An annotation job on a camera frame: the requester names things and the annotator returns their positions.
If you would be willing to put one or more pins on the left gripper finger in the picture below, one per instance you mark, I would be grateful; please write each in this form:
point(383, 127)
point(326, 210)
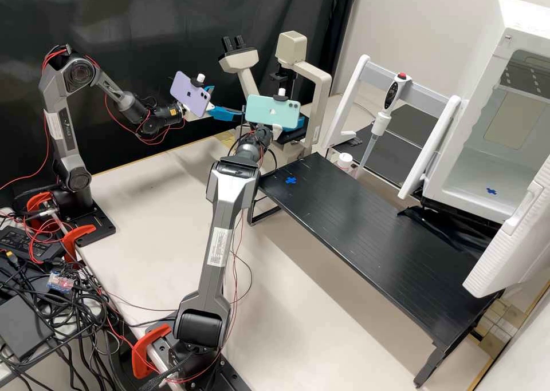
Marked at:
point(223, 113)
point(208, 94)

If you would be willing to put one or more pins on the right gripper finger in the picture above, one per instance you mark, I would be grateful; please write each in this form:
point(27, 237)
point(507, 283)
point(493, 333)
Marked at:
point(301, 122)

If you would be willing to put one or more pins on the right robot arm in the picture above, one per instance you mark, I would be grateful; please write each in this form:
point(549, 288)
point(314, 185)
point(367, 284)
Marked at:
point(223, 219)

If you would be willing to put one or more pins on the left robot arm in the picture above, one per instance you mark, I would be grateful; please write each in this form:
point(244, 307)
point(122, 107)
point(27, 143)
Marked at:
point(62, 125)

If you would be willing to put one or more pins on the cream microscope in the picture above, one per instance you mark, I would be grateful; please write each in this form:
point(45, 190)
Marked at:
point(316, 90)

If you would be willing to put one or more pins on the white-capped bottle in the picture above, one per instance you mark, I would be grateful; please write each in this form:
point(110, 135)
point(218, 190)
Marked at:
point(345, 160)

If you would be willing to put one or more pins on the pipette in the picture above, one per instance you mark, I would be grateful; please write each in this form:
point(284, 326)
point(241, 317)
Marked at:
point(389, 99)

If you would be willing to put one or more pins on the long black platform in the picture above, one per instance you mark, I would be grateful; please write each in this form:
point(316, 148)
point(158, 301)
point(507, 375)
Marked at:
point(365, 228)

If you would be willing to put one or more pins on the white pipette stand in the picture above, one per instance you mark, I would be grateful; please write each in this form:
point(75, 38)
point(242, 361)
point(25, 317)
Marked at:
point(423, 94)

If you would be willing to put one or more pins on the white incubator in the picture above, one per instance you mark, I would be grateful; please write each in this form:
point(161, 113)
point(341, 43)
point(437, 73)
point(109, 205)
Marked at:
point(472, 107)

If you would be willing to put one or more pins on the red clamp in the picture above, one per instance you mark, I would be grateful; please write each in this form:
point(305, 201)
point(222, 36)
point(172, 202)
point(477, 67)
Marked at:
point(79, 236)
point(144, 352)
point(36, 202)

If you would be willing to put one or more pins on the black power adapter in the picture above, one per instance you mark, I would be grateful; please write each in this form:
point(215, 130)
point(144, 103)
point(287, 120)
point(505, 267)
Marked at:
point(26, 240)

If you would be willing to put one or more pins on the small blue circuit board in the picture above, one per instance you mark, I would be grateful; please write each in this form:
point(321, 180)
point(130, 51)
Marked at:
point(60, 281)

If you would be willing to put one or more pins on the incubator door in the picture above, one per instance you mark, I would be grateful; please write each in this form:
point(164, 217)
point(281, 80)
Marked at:
point(511, 245)

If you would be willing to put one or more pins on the black box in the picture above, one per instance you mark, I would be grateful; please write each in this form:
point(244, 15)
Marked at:
point(21, 326)

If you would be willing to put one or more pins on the left wrist camera phone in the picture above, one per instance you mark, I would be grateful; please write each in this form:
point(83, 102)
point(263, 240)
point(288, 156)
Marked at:
point(189, 97)

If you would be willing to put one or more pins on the wrist camera phone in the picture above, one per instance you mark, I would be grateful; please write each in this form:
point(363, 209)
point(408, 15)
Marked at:
point(270, 109)
point(189, 97)

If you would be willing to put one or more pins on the right wrist camera phone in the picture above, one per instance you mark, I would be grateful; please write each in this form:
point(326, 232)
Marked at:
point(270, 109)

